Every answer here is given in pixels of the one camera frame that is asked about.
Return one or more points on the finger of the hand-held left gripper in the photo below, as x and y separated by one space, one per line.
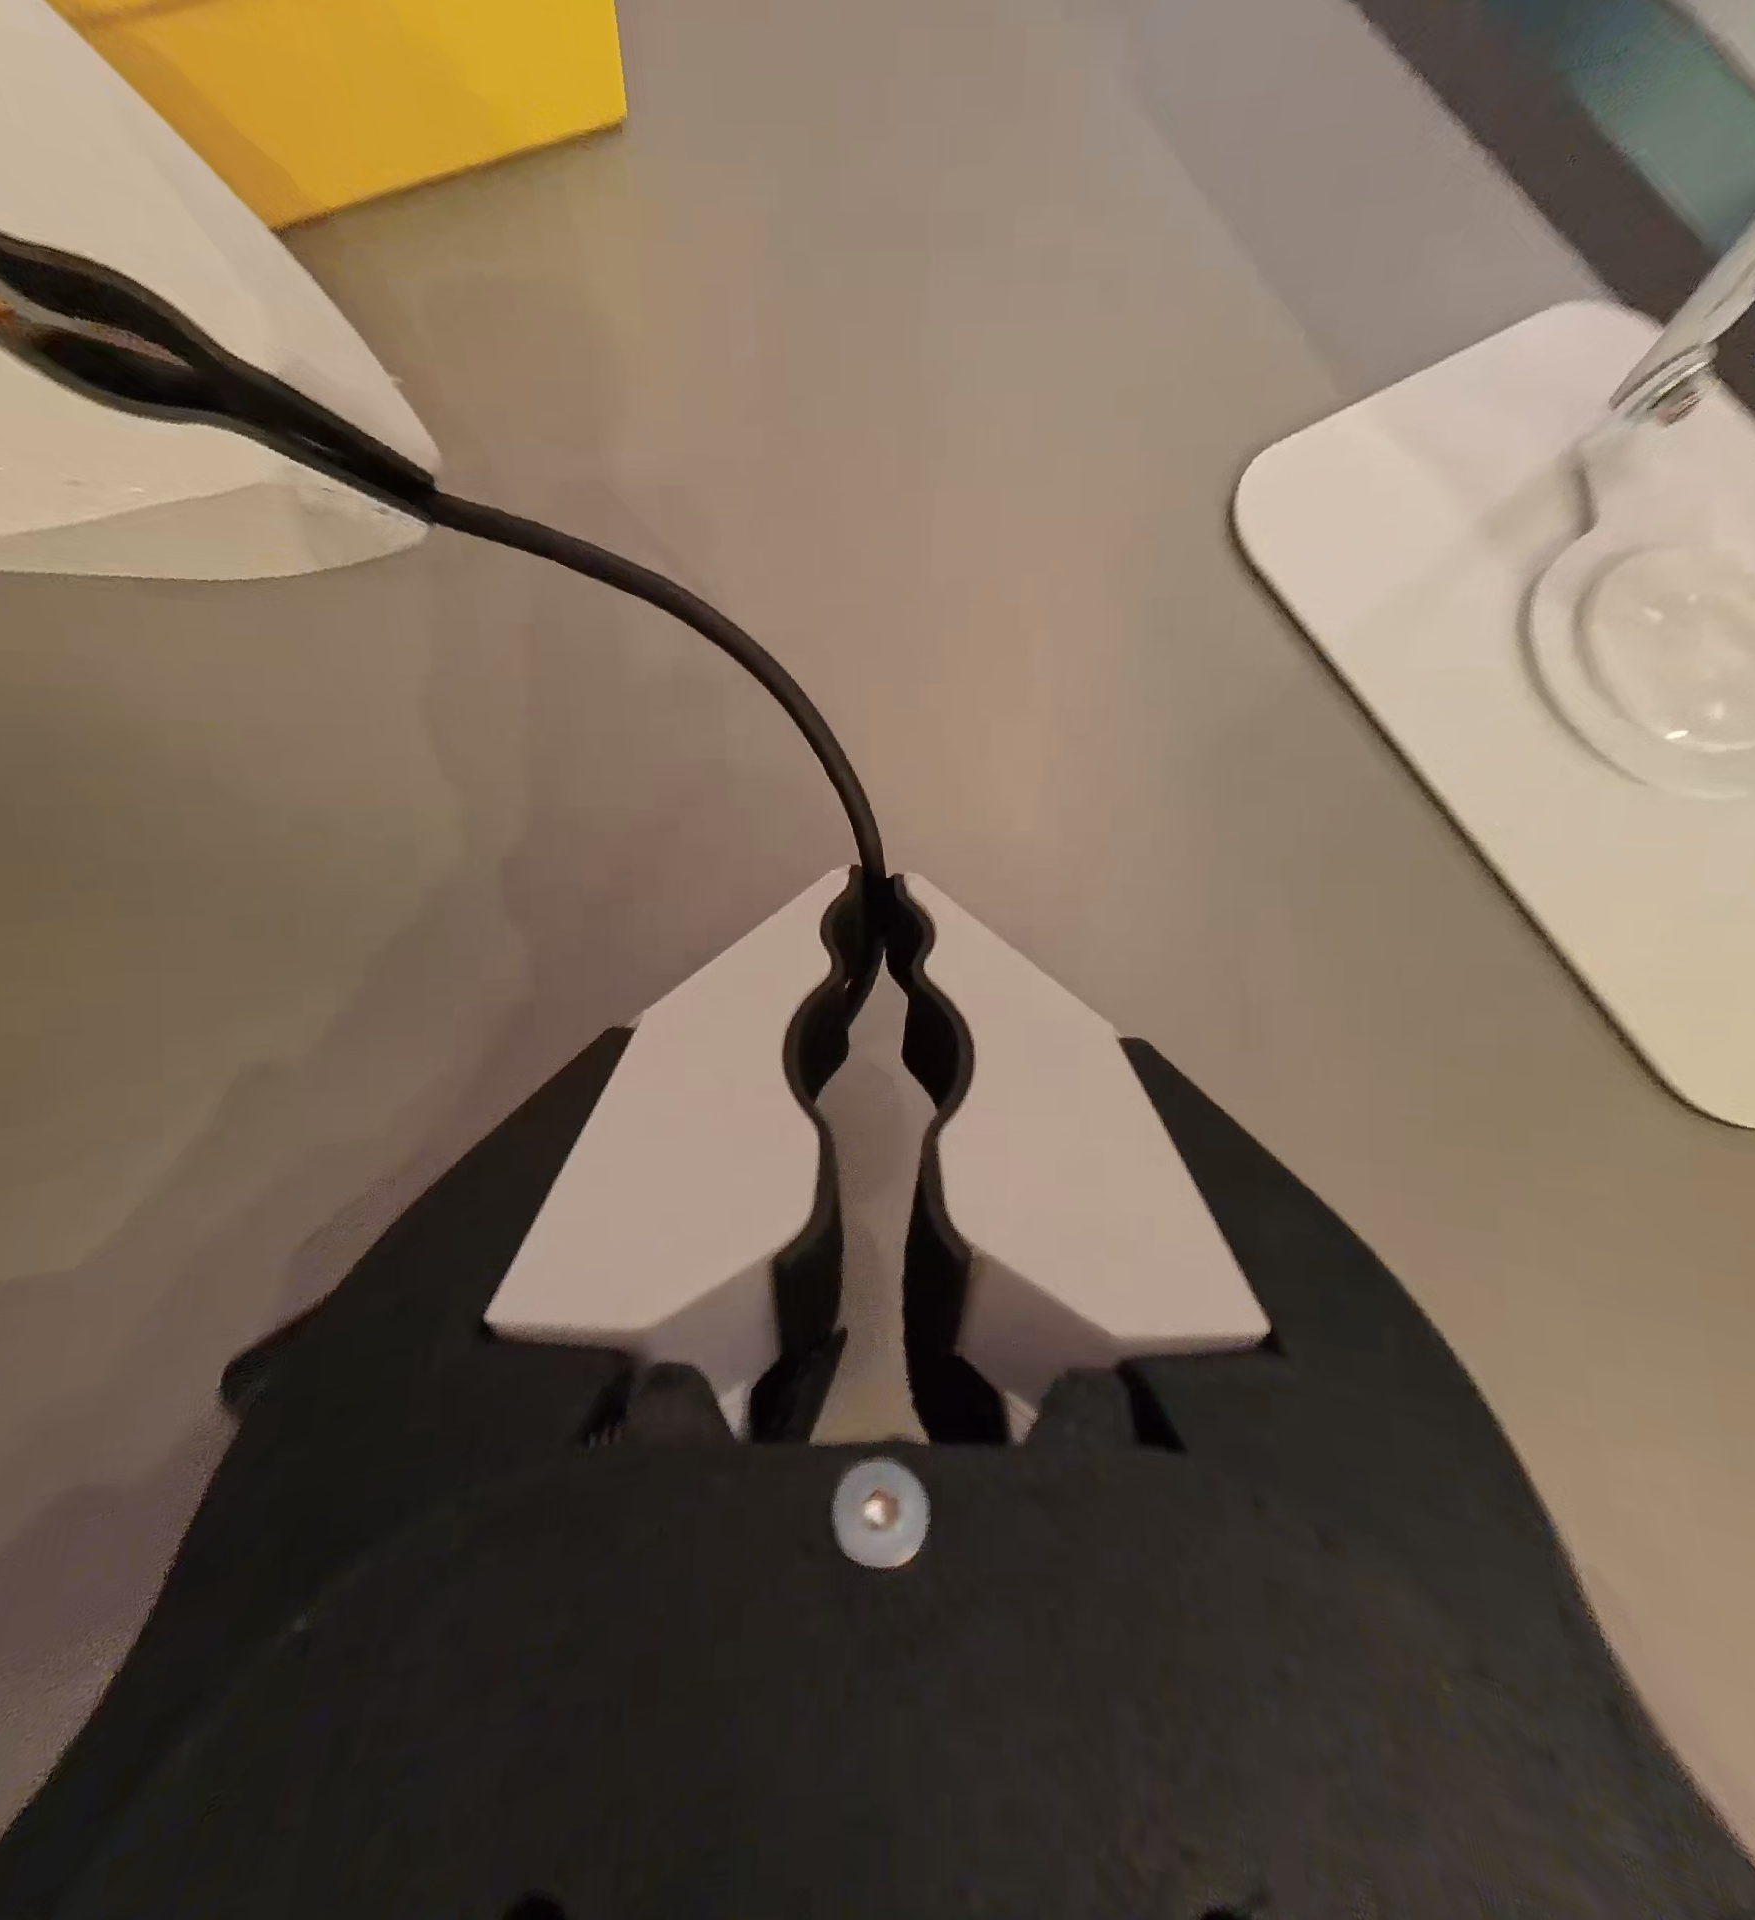
112 480
96 150

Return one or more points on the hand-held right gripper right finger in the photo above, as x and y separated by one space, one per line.
1088 1214

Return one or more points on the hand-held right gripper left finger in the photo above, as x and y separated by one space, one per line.
668 1201

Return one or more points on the yellow plastic bin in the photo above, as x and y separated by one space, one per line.
366 90

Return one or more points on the white stand with wooden board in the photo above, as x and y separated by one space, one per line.
1418 601

